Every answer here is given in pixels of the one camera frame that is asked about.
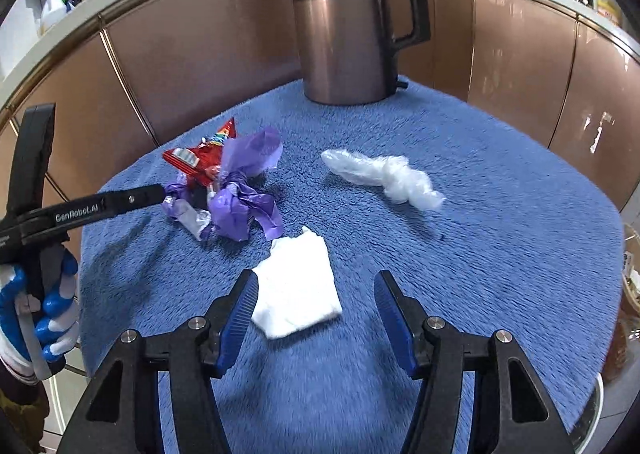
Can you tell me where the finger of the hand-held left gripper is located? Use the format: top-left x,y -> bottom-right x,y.
102,184 -> 167,219
7,103 -> 56,222

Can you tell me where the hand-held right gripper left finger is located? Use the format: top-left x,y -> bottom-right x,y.
60,269 -> 260,454

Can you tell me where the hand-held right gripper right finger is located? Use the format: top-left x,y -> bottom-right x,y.
374,270 -> 576,454

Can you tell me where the silver purple wrapper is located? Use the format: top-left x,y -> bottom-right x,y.
164,181 -> 213,241

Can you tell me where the white tissue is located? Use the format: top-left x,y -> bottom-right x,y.
251,227 -> 343,340

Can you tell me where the red candy wrapper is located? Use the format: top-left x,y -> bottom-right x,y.
162,117 -> 237,185

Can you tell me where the clear plastic bag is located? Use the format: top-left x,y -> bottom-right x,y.
321,149 -> 446,211

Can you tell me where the white trash bin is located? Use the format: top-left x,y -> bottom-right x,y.
570,374 -> 608,454

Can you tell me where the person's left hand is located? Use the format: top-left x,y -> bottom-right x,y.
0,251 -> 81,375

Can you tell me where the blue towel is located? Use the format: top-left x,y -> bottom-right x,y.
80,77 -> 626,454

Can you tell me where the white plastic jug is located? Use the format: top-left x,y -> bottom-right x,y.
40,0 -> 68,32

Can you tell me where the orange plastic bag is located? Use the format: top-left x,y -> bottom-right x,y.
602,319 -> 632,381

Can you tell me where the beige bucket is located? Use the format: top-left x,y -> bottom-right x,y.
620,224 -> 640,330

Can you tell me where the copper electric kettle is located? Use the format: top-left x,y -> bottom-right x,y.
285,0 -> 432,105

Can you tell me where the yellow oil bottle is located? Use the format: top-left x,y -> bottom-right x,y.
595,0 -> 623,28

